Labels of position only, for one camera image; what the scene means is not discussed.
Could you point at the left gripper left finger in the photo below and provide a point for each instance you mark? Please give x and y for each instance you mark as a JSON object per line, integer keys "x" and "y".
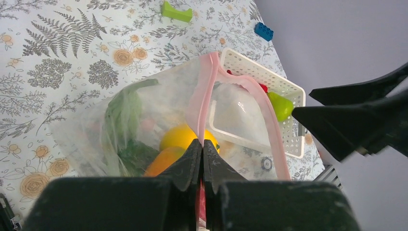
{"x": 183, "y": 201}

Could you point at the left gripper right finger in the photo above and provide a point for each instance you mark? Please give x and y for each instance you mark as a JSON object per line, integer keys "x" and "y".
{"x": 215, "y": 171}

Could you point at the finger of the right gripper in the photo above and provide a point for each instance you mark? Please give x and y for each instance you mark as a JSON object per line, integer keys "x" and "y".
{"x": 366, "y": 128}
{"x": 361, "y": 92}

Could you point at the yellow lemon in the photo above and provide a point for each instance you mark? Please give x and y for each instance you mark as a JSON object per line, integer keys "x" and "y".
{"x": 180, "y": 135}

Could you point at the long green cucumber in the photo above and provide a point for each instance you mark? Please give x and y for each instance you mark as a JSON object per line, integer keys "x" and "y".
{"x": 125, "y": 155}

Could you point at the clear pink-dotted zip bag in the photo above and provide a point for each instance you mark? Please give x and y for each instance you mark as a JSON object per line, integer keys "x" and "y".
{"x": 183, "y": 96}

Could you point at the poker chip on mat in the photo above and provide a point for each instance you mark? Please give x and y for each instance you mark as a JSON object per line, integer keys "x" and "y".
{"x": 266, "y": 164}

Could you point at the green apple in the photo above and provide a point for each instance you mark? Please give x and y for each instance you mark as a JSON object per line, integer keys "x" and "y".
{"x": 282, "y": 107}

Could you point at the red chili pepper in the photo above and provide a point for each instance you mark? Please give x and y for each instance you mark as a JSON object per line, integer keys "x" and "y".
{"x": 264, "y": 87}

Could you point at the blue lego brick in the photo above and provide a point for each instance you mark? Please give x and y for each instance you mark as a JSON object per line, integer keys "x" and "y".
{"x": 263, "y": 31}

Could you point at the lime green block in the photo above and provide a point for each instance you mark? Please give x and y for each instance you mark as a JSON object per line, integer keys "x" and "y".
{"x": 168, "y": 11}

